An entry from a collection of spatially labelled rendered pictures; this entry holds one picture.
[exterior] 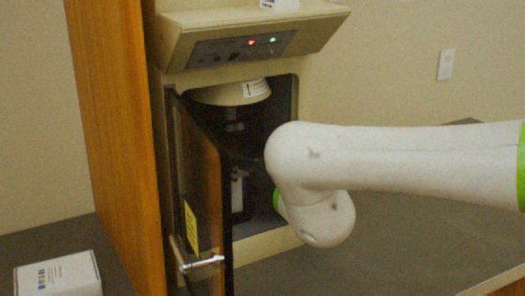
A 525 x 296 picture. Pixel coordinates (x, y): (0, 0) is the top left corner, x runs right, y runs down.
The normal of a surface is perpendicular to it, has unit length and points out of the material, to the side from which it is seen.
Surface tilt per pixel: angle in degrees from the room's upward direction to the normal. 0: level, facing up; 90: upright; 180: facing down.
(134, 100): 90
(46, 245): 0
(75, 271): 0
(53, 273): 0
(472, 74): 90
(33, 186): 90
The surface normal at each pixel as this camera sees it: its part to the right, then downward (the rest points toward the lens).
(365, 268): 0.00, -0.91
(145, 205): 0.49, 0.36
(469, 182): -0.62, 0.33
